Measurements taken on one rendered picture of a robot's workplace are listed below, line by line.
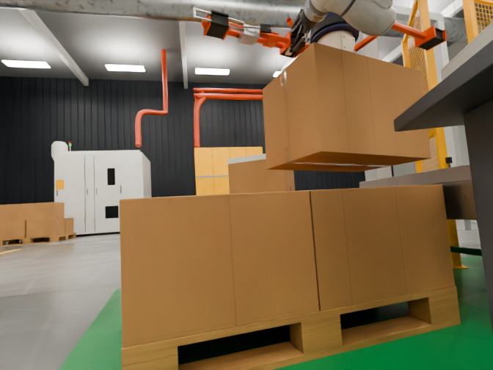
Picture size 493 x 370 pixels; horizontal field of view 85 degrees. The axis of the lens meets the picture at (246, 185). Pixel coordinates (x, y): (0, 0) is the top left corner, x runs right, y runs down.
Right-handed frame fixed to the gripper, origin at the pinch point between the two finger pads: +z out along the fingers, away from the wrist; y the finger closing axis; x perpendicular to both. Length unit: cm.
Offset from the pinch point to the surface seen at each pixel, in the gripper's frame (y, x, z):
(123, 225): 73, -66, -21
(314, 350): 117, -11, -21
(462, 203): 74, 57, -24
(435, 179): 63, 57, -14
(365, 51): -68, 126, 94
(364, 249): 88, 12, -20
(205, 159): -88, 55, 728
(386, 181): 61, 57, 13
